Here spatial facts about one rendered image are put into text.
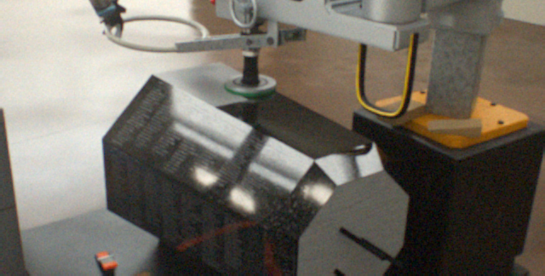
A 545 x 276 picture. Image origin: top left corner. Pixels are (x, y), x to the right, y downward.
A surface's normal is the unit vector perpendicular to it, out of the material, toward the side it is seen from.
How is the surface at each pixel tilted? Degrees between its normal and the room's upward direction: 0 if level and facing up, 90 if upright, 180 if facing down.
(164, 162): 45
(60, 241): 0
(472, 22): 90
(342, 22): 90
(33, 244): 0
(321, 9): 90
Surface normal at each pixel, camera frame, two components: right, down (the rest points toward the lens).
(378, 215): 0.59, 0.32
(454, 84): -0.42, 0.33
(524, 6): -0.74, 0.23
